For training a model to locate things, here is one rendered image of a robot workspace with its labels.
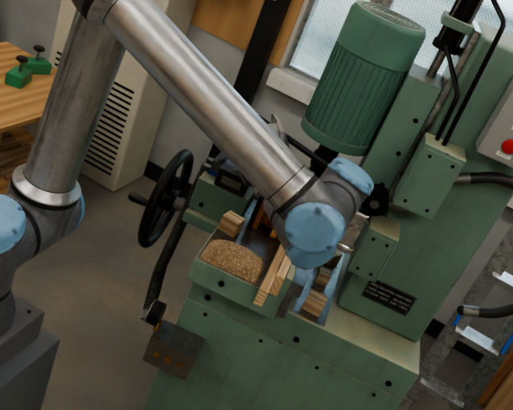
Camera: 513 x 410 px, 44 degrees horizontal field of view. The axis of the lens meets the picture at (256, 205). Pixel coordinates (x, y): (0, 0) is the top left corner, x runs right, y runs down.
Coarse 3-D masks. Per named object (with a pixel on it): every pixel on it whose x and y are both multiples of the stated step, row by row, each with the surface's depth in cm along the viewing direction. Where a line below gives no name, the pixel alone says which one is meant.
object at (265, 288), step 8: (280, 248) 145; (280, 256) 142; (272, 264) 138; (280, 264) 140; (272, 272) 136; (264, 280) 132; (272, 280) 133; (264, 288) 130; (256, 296) 130; (264, 296) 130; (256, 304) 131
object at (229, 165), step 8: (216, 160) 157; (216, 168) 158; (224, 168) 153; (216, 176) 158; (224, 176) 153; (232, 176) 153; (216, 184) 155; (224, 184) 154; (232, 184) 154; (240, 184) 153; (232, 192) 155; (240, 192) 154
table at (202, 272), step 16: (192, 224) 159; (208, 224) 158; (208, 240) 145; (240, 240) 150; (256, 240) 152; (272, 240) 155; (272, 256) 149; (192, 272) 139; (208, 272) 138; (224, 272) 137; (208, 288) 140; (224, 288) 138; (240, 288) 137; (256, 288) 136; (272, 304) 137
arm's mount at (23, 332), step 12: (24, 300) 147; (24, 312) 144; (36, 312) 145; (12, 324) 140; (24, 324) 141; (36, 324) 145; (12, 336) 137; (24, 336) 143; (36, 336) 148; (0, 348) 135; (12, 348) 140; (0, 360) 138
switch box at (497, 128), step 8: (512, 80) 125; (512, 88) 122; (504, 96) 126; (512, 96) 122; (504, 104) 123; (512, 104) 123; (496, 112) 126; (504, 112) 124; (512, 112) 123; (488, 120) 130; (496, 120) 125; (504, 120) 124; (512, 120) 124; (488, 128) 127; (496, 128) 125; (504, 128) 125; (480, 136) 130; (488, 136) 126; (496, 136) 126; (504, 136) 125; (512, 136) 125; (480, 144) 128; (488, 144) 127; (496, 144) 126; (480, 152) 128; (488, 152) 128; (496, 152) 127; (504, 152) 127; (504, 160) 127; (512, 160) 127
